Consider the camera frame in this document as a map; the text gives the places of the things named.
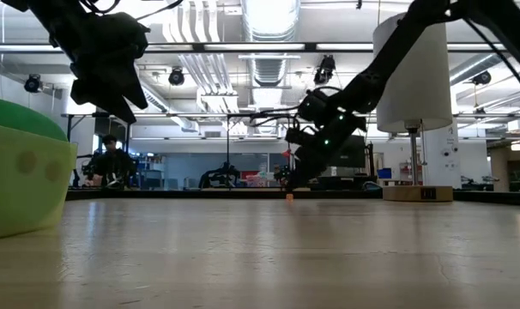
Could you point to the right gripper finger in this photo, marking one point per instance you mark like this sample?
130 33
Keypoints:
296 178
313 161

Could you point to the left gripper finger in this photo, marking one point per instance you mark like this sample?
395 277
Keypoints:
137 86
110 98

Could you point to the small orange die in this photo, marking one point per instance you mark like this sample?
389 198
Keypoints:
289 197

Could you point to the green foam die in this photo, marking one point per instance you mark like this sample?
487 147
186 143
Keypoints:
15 116

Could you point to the background robot arm with red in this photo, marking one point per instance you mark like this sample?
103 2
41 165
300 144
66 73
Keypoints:
285 169

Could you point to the black background robot arm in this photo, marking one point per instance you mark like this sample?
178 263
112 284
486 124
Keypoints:
219 176

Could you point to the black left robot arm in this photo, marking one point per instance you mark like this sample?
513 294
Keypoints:
50 10

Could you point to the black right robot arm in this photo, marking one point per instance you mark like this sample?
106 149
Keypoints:
393 56

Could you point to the black computer monitor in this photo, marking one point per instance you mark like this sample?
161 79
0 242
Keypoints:
354 154

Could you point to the black ceiling spotlight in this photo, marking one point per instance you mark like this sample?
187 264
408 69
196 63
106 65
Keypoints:
32 83
482 78
176 77

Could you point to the clear plastic container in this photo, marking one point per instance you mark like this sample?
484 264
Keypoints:
255 181

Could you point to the person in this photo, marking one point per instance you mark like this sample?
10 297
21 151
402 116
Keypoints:
112 165

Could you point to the blue storage box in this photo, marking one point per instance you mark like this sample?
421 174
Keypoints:
384 173

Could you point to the white lamp with wooden base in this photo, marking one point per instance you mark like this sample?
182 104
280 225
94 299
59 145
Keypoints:
419 94

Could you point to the yellow translucent plastic bin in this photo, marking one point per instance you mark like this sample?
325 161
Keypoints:
32 206

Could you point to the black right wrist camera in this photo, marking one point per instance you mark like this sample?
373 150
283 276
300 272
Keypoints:
298 136

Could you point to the black overhead camera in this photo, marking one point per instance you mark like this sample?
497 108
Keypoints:
324 70

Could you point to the black background frame stand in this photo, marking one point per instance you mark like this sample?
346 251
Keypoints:
227 133

